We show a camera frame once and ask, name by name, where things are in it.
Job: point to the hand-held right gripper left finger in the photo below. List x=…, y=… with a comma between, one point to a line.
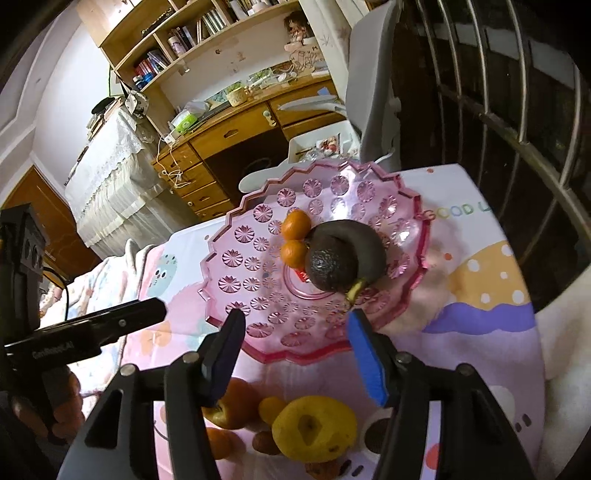
x=225, y=364

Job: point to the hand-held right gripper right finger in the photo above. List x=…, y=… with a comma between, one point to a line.
x=369, y=364

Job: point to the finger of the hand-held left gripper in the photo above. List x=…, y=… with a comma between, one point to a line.
x=134, y=316

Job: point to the red yellow apple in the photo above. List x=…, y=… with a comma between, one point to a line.
x=235, y=404

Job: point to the small yellow tangerine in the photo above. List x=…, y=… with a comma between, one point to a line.
x=271, y=408

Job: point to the yellow pear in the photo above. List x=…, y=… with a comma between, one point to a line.
x=314, y=429

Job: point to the small brown fruit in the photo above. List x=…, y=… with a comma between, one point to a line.
x=323, y=469
x=265, y=443

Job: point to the pink glass fruit bowl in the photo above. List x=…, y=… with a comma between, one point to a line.
x=249, y=277

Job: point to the person's left hand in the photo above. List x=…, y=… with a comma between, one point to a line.
x=71, y=401

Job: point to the floral fleece blanket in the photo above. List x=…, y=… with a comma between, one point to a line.
x=106, y=286

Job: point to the brown wooden door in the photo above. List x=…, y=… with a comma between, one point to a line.
x=41, y=217

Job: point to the dark green avocado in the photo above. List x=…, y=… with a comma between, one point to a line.
x=330, y=270

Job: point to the cartoon printed tablecloth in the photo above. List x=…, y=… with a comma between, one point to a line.
x=471, y=323

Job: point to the piano under lace cover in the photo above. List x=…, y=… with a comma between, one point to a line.
x=120, y=184

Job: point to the black hat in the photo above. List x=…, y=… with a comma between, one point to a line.
x=102, y=106

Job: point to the dark waste bin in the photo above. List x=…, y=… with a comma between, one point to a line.
x=258, y=167

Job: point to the white floral curtain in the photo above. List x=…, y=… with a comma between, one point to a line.
x=568, y=378

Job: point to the green tissue box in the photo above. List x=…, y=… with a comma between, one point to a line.
x=183, y=122

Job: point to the wooden desk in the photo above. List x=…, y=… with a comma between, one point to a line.
x=240, y=134

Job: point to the white box with photos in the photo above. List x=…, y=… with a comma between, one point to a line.
x=323, y=145

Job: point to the woven pattern mug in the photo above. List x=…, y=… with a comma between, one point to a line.
x=236, y=97

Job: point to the metal window grille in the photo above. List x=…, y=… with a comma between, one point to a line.
x=498, y=115

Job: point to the grey office chair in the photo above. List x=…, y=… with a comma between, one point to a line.
x=374, y=83

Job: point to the wooden bookshelf with books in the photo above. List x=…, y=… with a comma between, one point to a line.
x=184, y=32

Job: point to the brown haired doll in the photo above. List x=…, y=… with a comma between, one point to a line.
x=300, y=30

